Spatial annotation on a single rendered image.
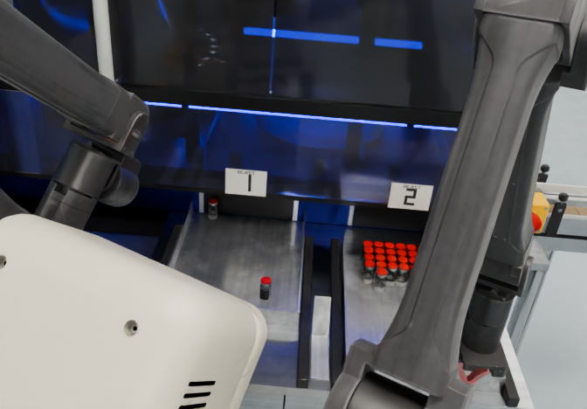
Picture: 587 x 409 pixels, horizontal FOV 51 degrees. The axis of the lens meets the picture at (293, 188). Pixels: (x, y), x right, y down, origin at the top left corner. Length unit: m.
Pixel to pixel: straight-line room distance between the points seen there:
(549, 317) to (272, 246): 1.67
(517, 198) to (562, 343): 1.94
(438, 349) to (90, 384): 0.26
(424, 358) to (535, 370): 2.01
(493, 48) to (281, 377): 0.69
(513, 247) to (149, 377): 0.54
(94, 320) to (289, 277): 0.83
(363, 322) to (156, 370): 0.78
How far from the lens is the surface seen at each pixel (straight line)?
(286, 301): 1.18
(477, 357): 0.97
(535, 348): 2.59
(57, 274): 0.46
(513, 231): 0.80
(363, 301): 1.20
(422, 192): 1.28
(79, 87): 0.65
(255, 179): 1.26
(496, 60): 0.52
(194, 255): 1.29
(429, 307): 0.50
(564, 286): 2.97
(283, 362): 1.07
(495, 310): 0.92
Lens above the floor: 1.66
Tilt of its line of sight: 31 degrees down
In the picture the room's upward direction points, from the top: 5 degrees clockwise
